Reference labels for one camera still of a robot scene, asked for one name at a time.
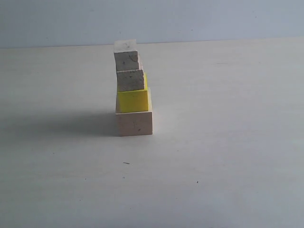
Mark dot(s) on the small wooden cube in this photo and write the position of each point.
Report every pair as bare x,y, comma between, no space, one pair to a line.
126,55

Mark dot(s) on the yellow cube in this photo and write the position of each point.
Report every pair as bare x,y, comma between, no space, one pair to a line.
135,100

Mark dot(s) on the medium wooden cube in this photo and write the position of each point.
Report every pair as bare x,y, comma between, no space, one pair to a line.
130,80

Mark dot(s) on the large wooden cube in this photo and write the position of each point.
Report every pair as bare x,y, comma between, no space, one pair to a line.
136,123

